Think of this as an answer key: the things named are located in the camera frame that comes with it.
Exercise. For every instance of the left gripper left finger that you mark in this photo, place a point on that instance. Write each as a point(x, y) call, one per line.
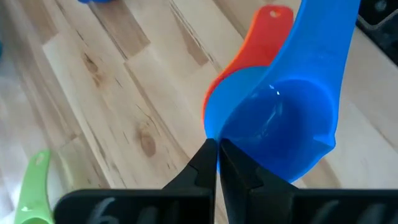
point(186, 202)

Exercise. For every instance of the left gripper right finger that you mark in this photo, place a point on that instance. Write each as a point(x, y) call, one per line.
point(264, 202)

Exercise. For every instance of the blue plastic measuring cup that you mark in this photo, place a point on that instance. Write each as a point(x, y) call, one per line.
point(280, 124)

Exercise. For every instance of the orange plastic measuring cup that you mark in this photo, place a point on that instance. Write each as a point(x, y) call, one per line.
point(209, 93)

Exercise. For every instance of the green plastic measuring cup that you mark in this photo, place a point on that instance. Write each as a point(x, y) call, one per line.
point(32, 186)

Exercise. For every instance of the purple plastic measuring cup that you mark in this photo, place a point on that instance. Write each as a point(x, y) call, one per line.
point(93, 1)

